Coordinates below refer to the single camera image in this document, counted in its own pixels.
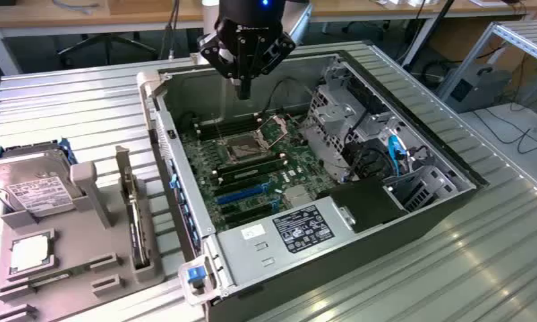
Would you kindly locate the metal socket cover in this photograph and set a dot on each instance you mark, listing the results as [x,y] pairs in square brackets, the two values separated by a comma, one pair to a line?
[275,129]

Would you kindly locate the black plastic air shroud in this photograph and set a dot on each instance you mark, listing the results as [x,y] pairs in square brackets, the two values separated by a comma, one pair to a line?
[363,204]

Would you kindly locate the aluminium frame table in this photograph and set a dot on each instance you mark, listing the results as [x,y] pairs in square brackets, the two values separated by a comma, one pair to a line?
[519,37]

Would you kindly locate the open dark PC case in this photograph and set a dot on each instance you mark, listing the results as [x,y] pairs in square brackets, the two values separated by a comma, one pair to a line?
[385,241]

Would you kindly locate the silver chipset heatsink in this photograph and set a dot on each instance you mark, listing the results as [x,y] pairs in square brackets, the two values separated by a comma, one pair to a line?
[300,197]

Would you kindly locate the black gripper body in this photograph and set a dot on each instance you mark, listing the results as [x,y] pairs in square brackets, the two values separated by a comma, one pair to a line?
[251,16]

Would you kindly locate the graphics card with black fan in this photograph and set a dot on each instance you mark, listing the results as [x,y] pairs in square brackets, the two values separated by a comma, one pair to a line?
[139,218]

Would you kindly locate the metal disk bay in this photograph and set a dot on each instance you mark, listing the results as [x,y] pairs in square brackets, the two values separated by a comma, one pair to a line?
[425,188]

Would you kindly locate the black office chair base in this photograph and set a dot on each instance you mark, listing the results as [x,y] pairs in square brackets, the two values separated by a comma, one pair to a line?
[363,27]
[107,43]

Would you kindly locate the black expansion slot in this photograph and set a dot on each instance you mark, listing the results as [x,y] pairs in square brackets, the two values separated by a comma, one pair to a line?
[245,209]
[251,218]

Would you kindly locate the perforated metal drive cage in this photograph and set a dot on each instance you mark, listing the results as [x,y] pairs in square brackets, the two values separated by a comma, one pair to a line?
[336,134]

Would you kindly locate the long wooden desk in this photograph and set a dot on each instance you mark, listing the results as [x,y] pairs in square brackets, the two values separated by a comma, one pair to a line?
[71,20]

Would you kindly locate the blue expansion slot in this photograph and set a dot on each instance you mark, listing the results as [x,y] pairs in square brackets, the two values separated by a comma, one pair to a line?
[241,196]

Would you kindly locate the thin locking lever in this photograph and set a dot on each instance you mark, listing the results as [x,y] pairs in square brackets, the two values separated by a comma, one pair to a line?
[219,129]

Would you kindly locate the silver CPU chip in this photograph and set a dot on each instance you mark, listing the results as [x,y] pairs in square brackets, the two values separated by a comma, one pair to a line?
[28,251]

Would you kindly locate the blue case latch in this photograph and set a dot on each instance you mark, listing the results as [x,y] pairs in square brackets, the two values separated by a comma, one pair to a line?
[195,273]

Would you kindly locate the silver power supply unit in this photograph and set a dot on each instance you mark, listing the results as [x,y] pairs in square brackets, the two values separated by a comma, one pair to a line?
[245,261]

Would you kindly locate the black RAM slot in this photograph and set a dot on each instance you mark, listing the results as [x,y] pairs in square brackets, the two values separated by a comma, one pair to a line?
[225,121]
[231,131]

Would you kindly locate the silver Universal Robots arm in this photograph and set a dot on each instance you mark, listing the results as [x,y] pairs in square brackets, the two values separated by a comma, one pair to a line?
[300,20]

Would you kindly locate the CPU socket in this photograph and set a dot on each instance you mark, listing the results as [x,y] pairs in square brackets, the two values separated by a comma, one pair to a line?
[241,151]

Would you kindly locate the blue disk carrier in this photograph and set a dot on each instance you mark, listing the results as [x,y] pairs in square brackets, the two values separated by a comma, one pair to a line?
[68,151]

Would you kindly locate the green motherboard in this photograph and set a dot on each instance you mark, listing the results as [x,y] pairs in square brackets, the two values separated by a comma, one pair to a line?
[295,174]

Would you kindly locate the grey parts rack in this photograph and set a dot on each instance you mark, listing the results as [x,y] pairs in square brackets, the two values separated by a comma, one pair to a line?
[71,241]

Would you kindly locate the silver hard disk drive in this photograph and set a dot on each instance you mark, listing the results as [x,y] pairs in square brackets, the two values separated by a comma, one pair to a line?
[27,181]

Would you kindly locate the installed green RAM stick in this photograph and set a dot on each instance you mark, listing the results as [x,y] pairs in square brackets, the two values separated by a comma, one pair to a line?
[251,172]

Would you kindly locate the wooden desk with white leg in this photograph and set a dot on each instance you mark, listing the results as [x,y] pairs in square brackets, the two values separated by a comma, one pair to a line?
[363,10]

